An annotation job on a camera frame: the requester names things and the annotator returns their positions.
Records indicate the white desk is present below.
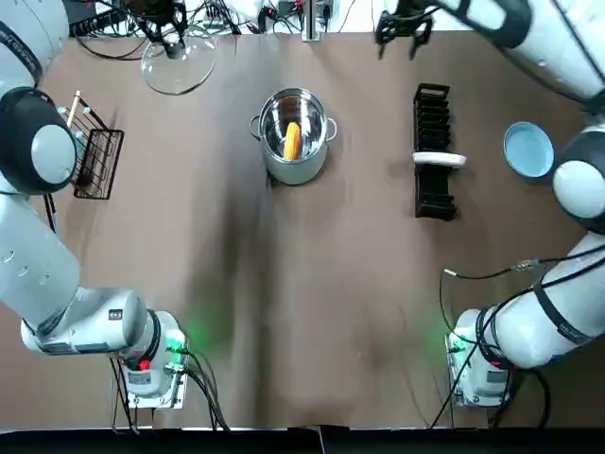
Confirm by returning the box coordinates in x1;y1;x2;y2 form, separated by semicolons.
65;0;393;35

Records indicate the yellow corn cob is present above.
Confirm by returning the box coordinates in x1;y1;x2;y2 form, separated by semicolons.
284;121;303;161

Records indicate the upright aluminium profile post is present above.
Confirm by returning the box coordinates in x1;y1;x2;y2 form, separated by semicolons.
302;0;328;43

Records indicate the grey steel cooking pot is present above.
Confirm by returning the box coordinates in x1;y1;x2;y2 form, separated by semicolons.
249;87;339;186

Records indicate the black slotted dish rack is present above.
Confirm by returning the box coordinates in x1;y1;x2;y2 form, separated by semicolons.
413;82;458;221

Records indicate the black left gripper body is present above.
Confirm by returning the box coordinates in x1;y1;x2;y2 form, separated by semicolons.
141;0;186;20

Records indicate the black cable with metal plug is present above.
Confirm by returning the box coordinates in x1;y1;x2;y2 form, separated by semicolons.
438;257;545;429

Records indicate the black box with red logo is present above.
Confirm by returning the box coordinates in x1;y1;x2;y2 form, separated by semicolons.
68;0;119;37

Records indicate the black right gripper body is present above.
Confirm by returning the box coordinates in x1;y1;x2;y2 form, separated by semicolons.
385;0;441;20

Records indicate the pale pink round plate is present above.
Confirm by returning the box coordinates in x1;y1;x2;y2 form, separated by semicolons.
412;150;469;170

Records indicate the light blue round plate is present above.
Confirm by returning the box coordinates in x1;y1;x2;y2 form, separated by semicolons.
503;121;555;180

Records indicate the black wire cup rack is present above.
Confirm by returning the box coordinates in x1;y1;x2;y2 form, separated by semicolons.
65;90;126;201

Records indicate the glass pot lid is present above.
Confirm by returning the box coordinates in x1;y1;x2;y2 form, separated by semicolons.
141;35;217;96

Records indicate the grey hub with red switches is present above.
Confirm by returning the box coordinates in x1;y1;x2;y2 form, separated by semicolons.
203;7;240;29

